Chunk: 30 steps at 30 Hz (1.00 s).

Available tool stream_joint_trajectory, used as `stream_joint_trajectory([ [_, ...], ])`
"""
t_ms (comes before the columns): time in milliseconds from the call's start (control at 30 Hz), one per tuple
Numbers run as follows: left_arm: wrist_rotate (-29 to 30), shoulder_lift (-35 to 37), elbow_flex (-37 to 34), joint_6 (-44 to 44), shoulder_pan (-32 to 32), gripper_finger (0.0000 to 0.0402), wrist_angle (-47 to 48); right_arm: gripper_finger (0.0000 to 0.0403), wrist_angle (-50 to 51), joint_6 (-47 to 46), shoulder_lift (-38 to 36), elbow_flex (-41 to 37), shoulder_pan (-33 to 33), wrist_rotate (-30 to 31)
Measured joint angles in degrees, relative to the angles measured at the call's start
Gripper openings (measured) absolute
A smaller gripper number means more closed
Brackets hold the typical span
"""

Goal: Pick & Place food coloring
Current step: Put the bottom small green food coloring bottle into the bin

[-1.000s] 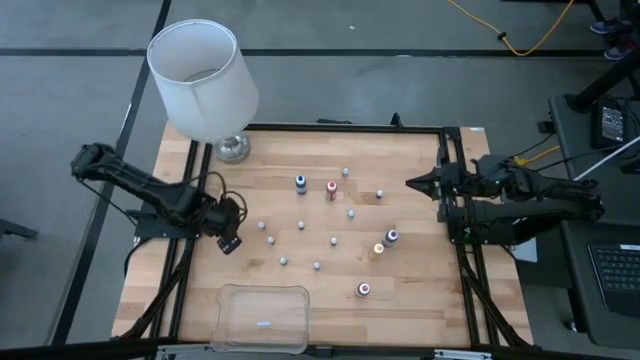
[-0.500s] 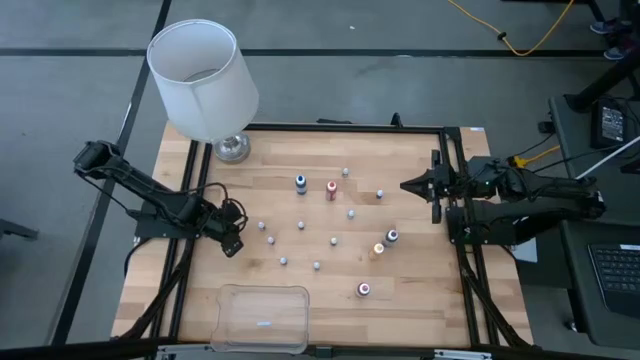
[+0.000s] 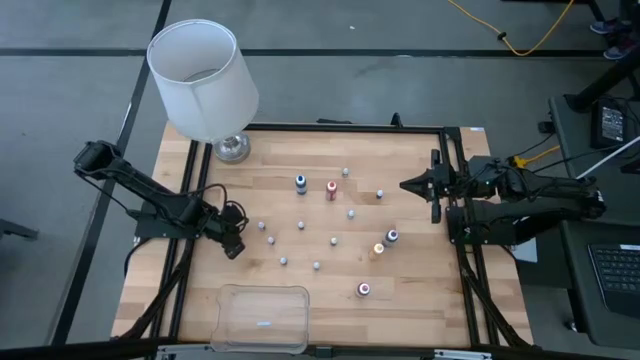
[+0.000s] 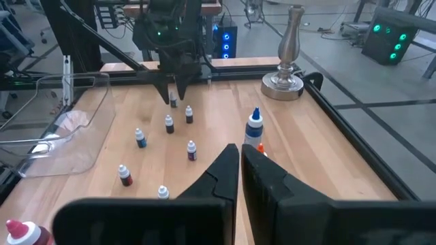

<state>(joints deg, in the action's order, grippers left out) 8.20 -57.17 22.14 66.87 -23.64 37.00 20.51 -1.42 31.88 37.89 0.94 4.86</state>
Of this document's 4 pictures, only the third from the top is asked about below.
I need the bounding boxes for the black stand leg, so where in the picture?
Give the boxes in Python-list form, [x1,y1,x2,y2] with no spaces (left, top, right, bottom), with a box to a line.
[564,58,640,114]

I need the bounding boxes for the person's shoe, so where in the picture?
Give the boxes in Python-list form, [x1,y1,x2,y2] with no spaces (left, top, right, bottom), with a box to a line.
[602,43,640,61]
[589,18,622,35]

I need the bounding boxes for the dark side desk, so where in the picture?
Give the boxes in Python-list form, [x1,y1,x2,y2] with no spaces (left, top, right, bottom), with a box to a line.
[547,93,640,351]

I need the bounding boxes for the white paper sheet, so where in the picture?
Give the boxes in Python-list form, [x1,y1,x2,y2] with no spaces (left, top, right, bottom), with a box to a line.
[510,237,539,265]

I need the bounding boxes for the yellow cable plug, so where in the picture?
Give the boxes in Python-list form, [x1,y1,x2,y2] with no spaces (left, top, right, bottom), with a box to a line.
[507,144,562,169]

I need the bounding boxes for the white cable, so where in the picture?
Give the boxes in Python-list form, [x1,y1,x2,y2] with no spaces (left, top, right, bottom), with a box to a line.
[575,133,640,180]

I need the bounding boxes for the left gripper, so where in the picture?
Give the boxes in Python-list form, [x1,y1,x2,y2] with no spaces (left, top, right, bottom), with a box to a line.
[202,202,249,261]

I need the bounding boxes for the clear plastic container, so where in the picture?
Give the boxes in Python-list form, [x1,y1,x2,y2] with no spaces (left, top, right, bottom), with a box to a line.
[209,283,311,355]

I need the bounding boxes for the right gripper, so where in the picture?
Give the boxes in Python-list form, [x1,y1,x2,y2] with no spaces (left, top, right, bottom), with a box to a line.
[399,148,459,225]

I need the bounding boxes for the white shade table lamp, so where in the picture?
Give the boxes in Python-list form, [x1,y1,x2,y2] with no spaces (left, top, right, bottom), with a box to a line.
[146,18,260,165]

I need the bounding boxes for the yellow extension cable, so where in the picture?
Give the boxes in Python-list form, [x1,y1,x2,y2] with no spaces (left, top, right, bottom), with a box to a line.
[446,0,577,57]

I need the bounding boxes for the black power adapter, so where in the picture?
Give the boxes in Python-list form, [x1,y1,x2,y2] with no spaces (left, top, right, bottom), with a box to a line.
[589,97,630,151]

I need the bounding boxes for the black stand foot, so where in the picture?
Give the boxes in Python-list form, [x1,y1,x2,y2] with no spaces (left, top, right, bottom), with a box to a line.
[0,217,40,242]

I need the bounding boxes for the black keyboard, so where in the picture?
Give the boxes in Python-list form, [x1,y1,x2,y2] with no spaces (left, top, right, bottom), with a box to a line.
[587,242,640,321]

